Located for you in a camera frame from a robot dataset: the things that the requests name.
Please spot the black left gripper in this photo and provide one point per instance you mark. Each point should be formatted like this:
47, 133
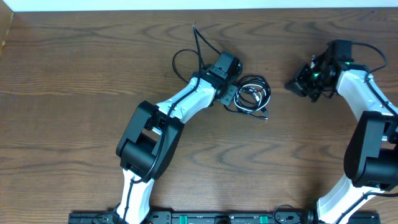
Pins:
229, 99

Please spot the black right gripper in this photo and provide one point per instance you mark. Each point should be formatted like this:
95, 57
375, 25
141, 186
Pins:
295, 85

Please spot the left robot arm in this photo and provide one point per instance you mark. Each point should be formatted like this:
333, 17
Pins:
148, 144

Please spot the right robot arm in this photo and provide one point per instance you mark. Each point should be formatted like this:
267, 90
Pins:
369, 170

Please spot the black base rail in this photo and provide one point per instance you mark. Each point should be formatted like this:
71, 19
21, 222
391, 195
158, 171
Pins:
165, 217

